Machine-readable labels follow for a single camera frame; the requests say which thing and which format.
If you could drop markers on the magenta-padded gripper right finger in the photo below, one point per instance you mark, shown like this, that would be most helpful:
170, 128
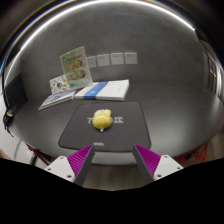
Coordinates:
151, 161

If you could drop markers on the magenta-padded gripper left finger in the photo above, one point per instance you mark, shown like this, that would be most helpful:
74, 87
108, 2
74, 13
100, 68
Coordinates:
78, 160

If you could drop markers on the yellow computer mouse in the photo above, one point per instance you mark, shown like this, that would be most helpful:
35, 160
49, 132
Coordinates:
101, 120

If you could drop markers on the dark grey mouse pad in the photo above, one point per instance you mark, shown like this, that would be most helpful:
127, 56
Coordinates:
130, 133

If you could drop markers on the grey striped cover book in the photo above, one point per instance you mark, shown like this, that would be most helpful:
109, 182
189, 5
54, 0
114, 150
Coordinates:
56, 98

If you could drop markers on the white colourful sticker sheet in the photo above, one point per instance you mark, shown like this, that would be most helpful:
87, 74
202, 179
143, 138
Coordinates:
59, 85

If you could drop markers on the white book with blue band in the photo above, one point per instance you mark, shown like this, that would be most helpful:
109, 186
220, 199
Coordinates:
113, 89

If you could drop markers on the green food leaflet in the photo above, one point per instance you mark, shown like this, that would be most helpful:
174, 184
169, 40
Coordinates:
76, 68

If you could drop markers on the black monitor screen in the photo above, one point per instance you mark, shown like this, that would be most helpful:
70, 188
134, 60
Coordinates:
16, 91

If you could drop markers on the white wall socket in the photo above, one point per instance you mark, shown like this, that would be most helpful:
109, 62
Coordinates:
103, 60
117, 58
130, 58
92, 62

